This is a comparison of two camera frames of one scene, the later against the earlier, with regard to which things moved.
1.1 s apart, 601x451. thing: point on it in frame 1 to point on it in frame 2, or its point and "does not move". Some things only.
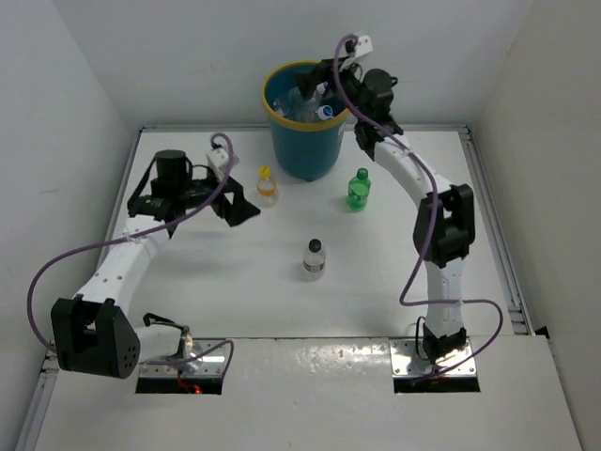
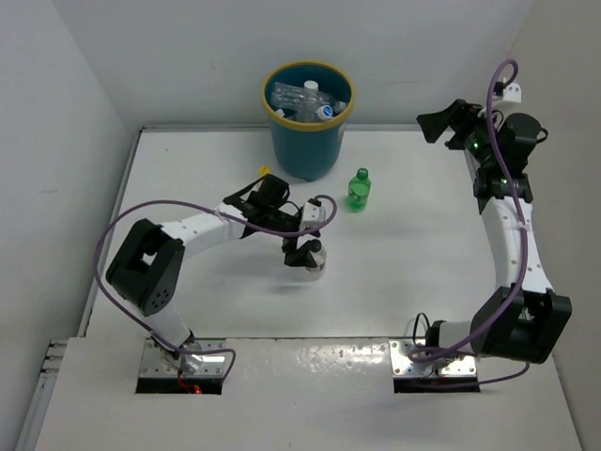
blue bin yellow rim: [306, 149] does not move
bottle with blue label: [325, 112] does not move
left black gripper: [238, 209] to [297, 256]
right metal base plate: [405, 362] does not move
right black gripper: [309, 79] to [460, 116]
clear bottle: [296, 104] to [289, 96]
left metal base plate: [209, 365] does not move
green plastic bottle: [358, 191] does not move
